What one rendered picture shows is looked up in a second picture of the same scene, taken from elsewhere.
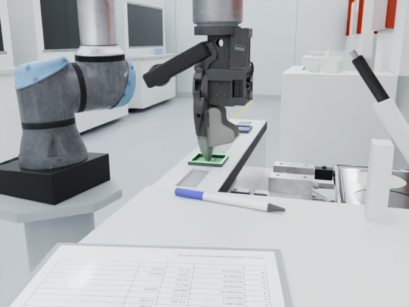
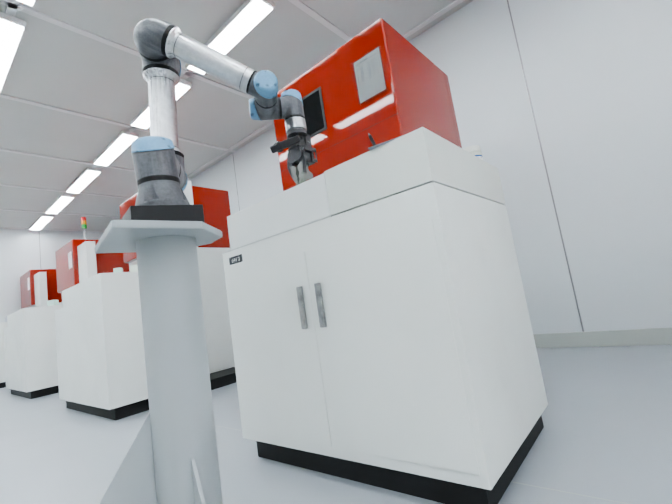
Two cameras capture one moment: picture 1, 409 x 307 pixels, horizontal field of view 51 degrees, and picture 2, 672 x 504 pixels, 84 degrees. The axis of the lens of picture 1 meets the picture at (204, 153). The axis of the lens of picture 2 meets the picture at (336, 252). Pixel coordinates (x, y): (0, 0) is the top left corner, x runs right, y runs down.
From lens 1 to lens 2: 1.26 m
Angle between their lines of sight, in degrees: 68
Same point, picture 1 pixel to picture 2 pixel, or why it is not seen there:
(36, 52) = not seen: outside the picture
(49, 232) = (189, 256)
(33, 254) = (174, 278)
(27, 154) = (167, 195)
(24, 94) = (161, 154)
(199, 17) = (298, 124)
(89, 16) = (171, 126)
